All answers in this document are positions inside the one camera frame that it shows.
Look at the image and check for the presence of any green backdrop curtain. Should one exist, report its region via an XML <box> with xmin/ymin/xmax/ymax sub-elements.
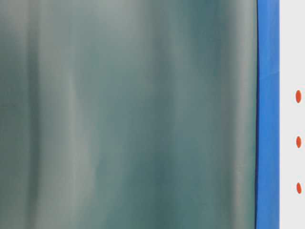
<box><xmin>0</xmin><ymin>0</ymin><xmax>257</xmax><ymax>229</ymax></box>

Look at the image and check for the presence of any blue table mat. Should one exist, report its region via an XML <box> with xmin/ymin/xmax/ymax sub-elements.
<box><xmin>255</xmin><ymin>0</ymin><xmax>280</xmax><ymax>229</ymax></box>

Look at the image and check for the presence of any white paper sheet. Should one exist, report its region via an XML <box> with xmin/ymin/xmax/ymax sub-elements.
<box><xmin>280</xmin><ymin>0</ymin><xmax>305</xmax><ymax>229</ymax></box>

